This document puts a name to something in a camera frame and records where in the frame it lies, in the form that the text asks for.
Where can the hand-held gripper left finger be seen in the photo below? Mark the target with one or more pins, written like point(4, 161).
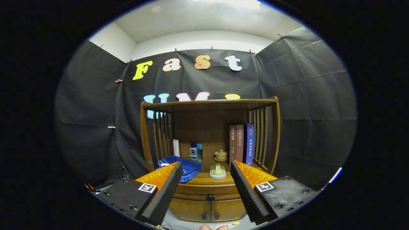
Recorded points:
point(166, 191)

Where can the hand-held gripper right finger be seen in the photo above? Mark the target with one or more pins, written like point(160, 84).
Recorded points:
point(246, 191)

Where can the wooden cabinet door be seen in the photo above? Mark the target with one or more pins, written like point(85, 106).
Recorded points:
point(190, 209)
point(227, 208)

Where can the wooden countertop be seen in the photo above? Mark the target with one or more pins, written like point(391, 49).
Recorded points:
point(201, 179)

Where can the wooden cabinet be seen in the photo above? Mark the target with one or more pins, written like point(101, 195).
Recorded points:
point(204, 127)

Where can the blue towel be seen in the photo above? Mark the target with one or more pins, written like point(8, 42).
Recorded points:
point(188, 166)

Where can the beige ceramic lidded cup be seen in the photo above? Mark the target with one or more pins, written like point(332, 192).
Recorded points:
point(221, 155)

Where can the white tube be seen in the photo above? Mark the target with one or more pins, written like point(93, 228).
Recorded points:
point(176, 148)

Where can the white bottle with blue cap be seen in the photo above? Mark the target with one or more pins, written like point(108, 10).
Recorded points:
point(193, 153)

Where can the blue book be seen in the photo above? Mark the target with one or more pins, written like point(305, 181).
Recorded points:
point(249, 143)

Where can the brown book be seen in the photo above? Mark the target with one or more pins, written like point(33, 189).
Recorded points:
point(240, 143)
point(233, 145)

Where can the teal bottle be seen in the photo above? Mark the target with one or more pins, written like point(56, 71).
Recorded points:
point(199, 152)

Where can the white panel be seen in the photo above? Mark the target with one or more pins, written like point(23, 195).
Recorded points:
point(334, 177)

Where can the black backdrop cloth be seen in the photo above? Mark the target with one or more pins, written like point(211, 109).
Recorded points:
point(306, 95)

